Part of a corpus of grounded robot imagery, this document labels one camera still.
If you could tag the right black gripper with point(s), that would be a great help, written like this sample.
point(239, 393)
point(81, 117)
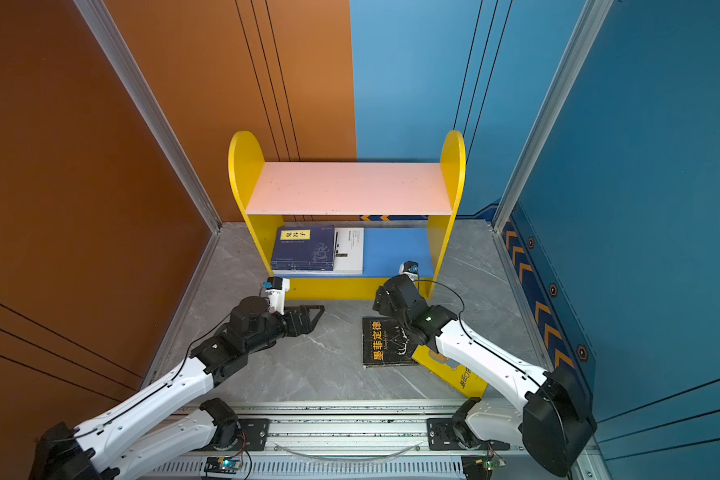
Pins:
point(382, 300)

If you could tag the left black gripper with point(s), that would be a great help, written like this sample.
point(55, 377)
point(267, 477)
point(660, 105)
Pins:
point(305, 325)

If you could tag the black book yellow title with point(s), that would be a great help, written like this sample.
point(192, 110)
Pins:
point(386, 344)

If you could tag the white book with dark bars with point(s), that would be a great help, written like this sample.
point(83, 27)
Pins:
point(349, 253)

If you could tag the yellow cartoon cover book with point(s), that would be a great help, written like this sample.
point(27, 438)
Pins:
point(451, 372)

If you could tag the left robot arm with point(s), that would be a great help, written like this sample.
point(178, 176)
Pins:
point(129, 440)

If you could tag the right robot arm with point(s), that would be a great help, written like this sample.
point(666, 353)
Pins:
point(552, 417)

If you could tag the yellow pink blue bookshelf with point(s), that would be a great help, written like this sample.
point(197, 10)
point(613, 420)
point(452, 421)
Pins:
point(410, 209)

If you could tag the left green circuit board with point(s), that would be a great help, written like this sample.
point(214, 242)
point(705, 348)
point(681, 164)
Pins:
point(223, 467)

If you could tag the green circuit board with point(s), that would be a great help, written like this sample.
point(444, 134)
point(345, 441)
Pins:
point(223, 467)
point(481, 468)

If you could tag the right green circuit board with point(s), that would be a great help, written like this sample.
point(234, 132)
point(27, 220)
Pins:
point(481, 468)

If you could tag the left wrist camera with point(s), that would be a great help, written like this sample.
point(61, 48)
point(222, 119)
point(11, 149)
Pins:
point(275, 290)

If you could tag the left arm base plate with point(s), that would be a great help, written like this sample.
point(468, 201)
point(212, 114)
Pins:
point(249, 434)

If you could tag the aluminium front rail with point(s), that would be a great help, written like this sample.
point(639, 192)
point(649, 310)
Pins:
point(374, 439)

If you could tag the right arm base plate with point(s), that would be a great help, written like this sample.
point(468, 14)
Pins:
point(442, 435)

